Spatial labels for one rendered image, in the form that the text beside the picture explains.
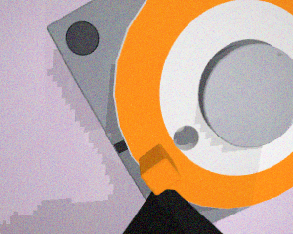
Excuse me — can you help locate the orange round plate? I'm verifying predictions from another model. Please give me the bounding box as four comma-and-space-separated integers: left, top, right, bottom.
114, 0, 293, 208

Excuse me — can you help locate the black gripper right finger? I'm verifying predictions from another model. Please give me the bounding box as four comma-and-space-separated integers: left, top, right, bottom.
165, 188, 222, 234

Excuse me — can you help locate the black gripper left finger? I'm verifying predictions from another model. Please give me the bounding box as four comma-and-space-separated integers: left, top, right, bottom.
122, 191, 167, 234

